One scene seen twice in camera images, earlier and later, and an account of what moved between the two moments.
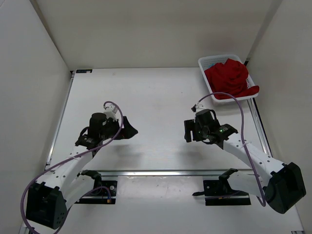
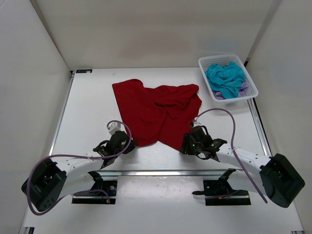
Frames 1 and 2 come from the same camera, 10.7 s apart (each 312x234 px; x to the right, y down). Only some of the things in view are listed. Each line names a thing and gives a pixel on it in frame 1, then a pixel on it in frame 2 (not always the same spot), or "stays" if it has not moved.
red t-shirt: [230, 78] to [162, 113]
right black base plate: [218, 192] stays
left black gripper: [128, 131] to [132, 145]
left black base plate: [105, 194] stays
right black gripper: [191, 126] to [186, 149]
